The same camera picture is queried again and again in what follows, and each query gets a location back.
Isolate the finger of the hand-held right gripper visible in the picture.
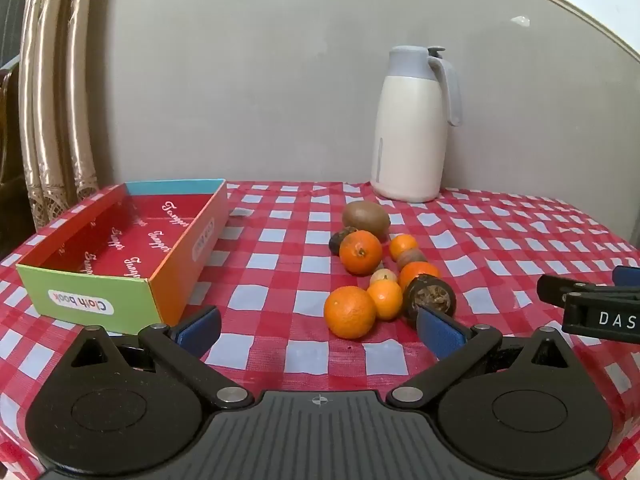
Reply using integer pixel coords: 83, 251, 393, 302
612, 265, 640, 287
536, 274, 640, 307

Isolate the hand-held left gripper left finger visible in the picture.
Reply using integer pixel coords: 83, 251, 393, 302
65, 305, 256, 409

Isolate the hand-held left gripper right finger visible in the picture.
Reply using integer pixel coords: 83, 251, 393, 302
386, 306, 573, 409

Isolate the cracked dark passion fruit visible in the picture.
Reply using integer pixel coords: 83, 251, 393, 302
403, 274, 457, 331

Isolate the small orange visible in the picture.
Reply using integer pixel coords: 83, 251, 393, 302
389, 234, 419, 262
367, 280, 404, 322
398, 261, 442, 291

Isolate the small tan fruit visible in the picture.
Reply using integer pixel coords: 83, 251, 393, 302
396, 249, 428, 270

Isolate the large orange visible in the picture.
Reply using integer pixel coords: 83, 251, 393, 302
324, 286, 377, 340
339, 230, 384, 276

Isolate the colourful cardboard box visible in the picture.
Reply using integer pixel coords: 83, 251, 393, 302
16, 178, 231, 336

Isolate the brown kiwi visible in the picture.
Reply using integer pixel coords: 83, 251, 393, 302
342, 201, 392, 238

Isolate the dark brown passion fruit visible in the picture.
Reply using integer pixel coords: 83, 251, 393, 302
328, 227, 358, 256

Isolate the red checkered tablecloth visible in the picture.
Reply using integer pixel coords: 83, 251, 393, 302
0, 180, 640, 480

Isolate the cream and grey thermos jug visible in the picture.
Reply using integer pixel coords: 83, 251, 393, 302
371, 46, 463, 203

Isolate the beige striped curtain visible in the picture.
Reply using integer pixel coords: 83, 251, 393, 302
19, 0, 101, 231

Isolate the window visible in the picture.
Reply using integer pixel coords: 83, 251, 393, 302
0, 0, 31, 68

